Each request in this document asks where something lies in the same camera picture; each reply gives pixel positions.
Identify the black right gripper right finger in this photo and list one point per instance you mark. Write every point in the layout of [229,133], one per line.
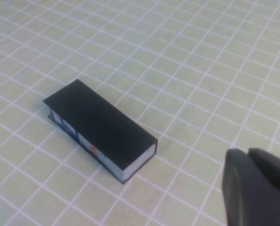
[274,167]

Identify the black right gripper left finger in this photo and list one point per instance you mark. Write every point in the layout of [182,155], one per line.
[248,197]

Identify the black printed glasses case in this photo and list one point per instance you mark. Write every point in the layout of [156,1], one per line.
[99,122]

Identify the green checked tablecloth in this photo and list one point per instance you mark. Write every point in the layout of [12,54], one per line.
[177,58]

